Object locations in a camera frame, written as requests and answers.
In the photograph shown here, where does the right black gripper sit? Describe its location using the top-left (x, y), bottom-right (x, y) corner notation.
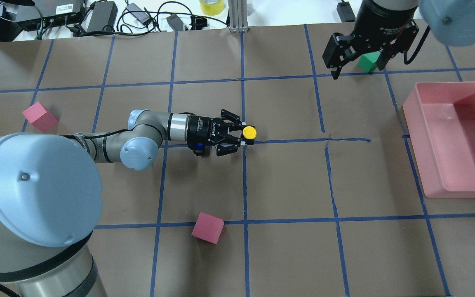
top-left (322, 0), bottom-right (419, 80)

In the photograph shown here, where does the pink plastic bin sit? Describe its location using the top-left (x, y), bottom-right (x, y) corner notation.
top-left (403, 81), bottom-right (475, 199)

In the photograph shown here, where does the black power adapter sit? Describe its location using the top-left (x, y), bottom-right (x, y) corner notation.
top-left (336, 0), bottom-right (356, 23)

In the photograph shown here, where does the green foam cube right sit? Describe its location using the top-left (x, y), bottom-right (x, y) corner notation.
top-left (357, 52), bottom-right (381, 73)

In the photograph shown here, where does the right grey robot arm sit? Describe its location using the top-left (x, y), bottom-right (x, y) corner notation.
top-left (322, 0), bottom-right (475, 79)

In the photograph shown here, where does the yellow push button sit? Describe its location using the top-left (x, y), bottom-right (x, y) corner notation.
top-left (240, 125), bottom-right (258, 140)

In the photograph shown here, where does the yellow tape roll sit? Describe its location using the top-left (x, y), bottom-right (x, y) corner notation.
top-left (199, 0), bottom-right (225, 16)

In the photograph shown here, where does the pink foam cube far left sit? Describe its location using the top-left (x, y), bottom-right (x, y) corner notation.
top-left (22, 102), bottom-right (59, 133)

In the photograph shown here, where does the pink foam cube centre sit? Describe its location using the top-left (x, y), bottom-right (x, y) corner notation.
top-left (191, 212), bottom-right (224, 245)

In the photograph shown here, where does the aluminium frame post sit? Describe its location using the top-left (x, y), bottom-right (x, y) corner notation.
top-left (228, 0), bottom-right (249, 33)

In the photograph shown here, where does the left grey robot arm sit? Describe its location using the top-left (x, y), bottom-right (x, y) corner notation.
top-left (0, 109), bottom-right (257, 297)

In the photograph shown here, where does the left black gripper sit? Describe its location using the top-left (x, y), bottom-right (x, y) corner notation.
top-left (187, 109), bottom-right (255, 156)

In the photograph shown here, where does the pink foam cube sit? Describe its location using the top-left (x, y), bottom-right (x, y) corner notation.
top-left (22, 102), bottom-right (59, 133)
top-left (191, 212), bottom-right (224, 245)

